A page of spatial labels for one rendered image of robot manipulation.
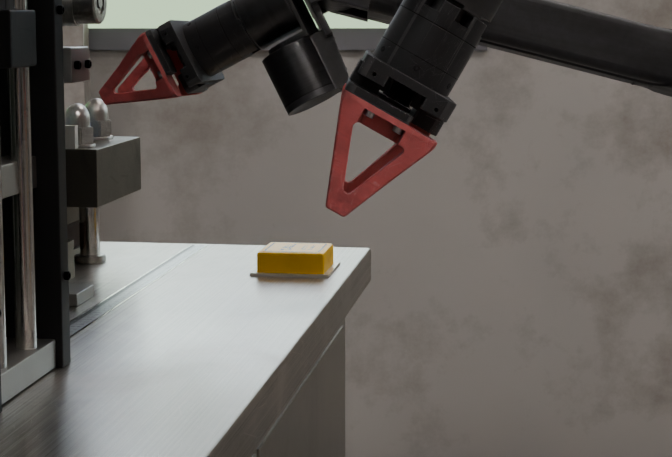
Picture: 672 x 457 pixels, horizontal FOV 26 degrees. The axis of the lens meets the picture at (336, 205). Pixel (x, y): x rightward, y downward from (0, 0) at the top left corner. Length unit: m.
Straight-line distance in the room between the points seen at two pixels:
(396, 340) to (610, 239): 0.55
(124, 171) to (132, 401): 0.60
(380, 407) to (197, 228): 0.60
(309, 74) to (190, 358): 0.35
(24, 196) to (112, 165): 0.49
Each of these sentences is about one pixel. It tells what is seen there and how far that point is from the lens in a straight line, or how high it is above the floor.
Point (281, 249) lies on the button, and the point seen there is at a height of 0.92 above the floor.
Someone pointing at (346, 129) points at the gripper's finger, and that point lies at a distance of 0.92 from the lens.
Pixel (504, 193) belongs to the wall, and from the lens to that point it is 3.39.
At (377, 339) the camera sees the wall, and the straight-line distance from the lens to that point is 3.43.
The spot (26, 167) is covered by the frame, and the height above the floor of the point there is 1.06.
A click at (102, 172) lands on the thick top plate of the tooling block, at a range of 1.52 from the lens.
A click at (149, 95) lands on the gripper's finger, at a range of 1.40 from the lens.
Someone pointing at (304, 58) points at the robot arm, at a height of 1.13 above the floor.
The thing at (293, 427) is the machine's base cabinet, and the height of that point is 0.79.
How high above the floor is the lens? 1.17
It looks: 7 degrees down
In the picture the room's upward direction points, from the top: straight up
